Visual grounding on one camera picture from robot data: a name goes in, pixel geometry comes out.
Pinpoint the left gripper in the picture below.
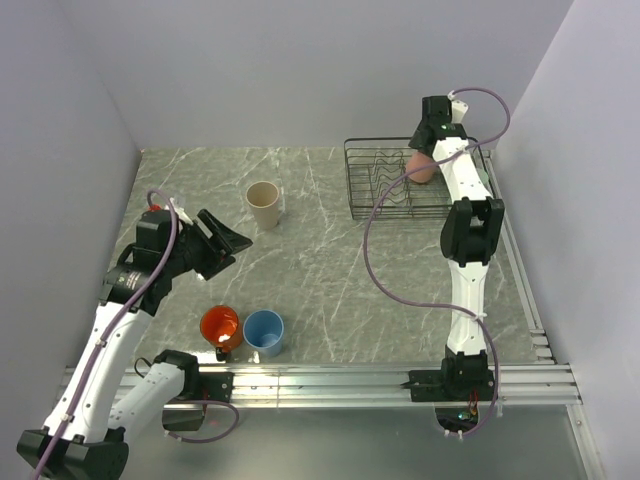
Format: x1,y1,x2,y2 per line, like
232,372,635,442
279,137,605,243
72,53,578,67
164,209,252,280

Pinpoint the salmon pink plastic cup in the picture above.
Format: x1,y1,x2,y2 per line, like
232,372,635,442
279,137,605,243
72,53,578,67
406,151,436,184

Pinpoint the beige plastic cup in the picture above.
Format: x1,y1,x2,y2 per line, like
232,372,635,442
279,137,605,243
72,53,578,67
246,181,280,231

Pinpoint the tall green plastic cup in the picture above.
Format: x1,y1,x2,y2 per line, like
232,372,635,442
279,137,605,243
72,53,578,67
476,168,490,190

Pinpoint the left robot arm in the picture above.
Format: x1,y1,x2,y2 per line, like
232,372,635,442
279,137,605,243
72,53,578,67
17,208,252,479

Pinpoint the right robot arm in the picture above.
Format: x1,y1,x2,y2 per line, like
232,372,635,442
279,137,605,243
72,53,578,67
408,94,505,401

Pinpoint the orange glass mug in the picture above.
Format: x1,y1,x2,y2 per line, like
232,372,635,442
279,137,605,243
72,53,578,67
199,305,244,362

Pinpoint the blue plastic cup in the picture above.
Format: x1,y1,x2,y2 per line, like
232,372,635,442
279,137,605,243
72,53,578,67
243,310,284,358

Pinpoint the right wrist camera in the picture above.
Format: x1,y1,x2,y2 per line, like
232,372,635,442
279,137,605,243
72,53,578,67
447,91,469,124

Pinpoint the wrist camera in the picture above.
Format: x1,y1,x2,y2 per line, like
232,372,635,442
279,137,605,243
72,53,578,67
148,197,194,225
447,91,469,124

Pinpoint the black wire dish rack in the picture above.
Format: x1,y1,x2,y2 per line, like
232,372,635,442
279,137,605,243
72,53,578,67
344,137,506,224

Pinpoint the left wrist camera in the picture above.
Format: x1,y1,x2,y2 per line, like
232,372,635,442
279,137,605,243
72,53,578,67
148,197,194,225

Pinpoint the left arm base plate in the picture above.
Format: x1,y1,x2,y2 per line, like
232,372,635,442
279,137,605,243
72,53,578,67
161,373,240,444

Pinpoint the aluminium mounting rail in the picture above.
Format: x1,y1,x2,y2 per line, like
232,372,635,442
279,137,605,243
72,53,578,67
54,362,584,411

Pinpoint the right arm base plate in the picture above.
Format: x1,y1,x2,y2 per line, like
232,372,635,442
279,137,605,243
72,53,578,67
407,368,500,434

